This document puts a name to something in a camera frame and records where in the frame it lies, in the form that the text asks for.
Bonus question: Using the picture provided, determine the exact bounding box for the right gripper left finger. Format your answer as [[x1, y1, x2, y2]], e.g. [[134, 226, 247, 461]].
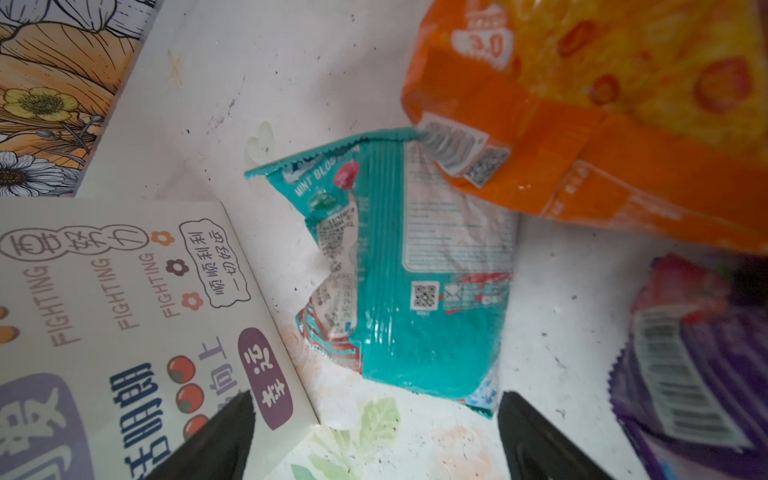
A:
[[148, 392, 255, 480]]

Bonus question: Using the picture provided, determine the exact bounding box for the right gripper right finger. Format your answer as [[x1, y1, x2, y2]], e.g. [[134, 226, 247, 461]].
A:
[[497, 391, 611, 480]]

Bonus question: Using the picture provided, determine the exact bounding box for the white paper bag with dots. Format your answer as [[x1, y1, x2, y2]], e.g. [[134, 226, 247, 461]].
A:
[[1, 198, 318, 479]]

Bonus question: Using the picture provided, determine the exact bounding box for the purple snack packet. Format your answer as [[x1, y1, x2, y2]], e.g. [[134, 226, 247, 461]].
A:
[[608, 254, 767, 479]]

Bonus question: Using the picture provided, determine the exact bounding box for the teal snack packet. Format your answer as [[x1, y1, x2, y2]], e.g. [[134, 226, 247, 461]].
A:
[[252, 128, 518, 416]]

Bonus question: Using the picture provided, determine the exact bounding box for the orange snack packet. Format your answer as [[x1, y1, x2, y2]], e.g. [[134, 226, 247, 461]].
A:
[[402, 1, 767, 255]]

